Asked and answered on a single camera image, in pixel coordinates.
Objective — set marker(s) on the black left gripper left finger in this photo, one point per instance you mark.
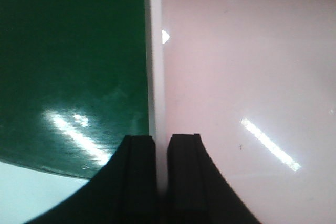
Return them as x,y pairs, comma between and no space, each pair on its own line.
123,191

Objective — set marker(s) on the green circular conveyor belt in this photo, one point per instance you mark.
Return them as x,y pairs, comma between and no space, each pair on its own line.
73,82

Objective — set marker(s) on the white outer conveyor rim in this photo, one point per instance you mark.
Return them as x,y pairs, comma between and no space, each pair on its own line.
27,193

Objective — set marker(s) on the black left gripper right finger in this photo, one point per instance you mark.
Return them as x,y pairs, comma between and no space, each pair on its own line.
197,191

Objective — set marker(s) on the pink plastic bin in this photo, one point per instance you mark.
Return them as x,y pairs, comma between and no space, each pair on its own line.
256,79

